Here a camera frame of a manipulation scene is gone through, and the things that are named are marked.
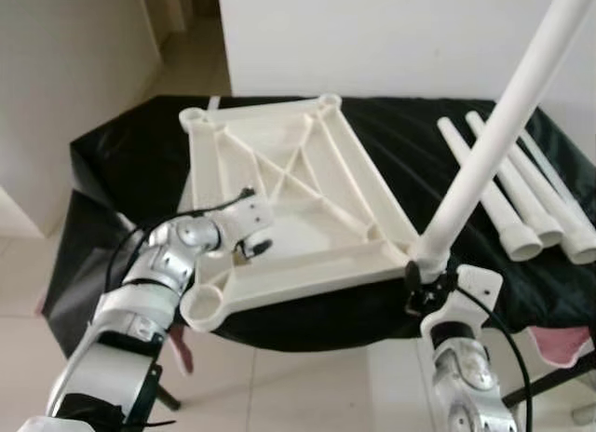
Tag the white plastic table leg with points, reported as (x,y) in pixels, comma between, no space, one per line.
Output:
(577,246)
(545,227)
(503,115)
(517,232)

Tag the black metal stand leg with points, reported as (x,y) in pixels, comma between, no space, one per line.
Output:
(168,395)
(559,376)

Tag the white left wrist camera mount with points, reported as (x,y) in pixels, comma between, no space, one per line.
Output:
(251,218)

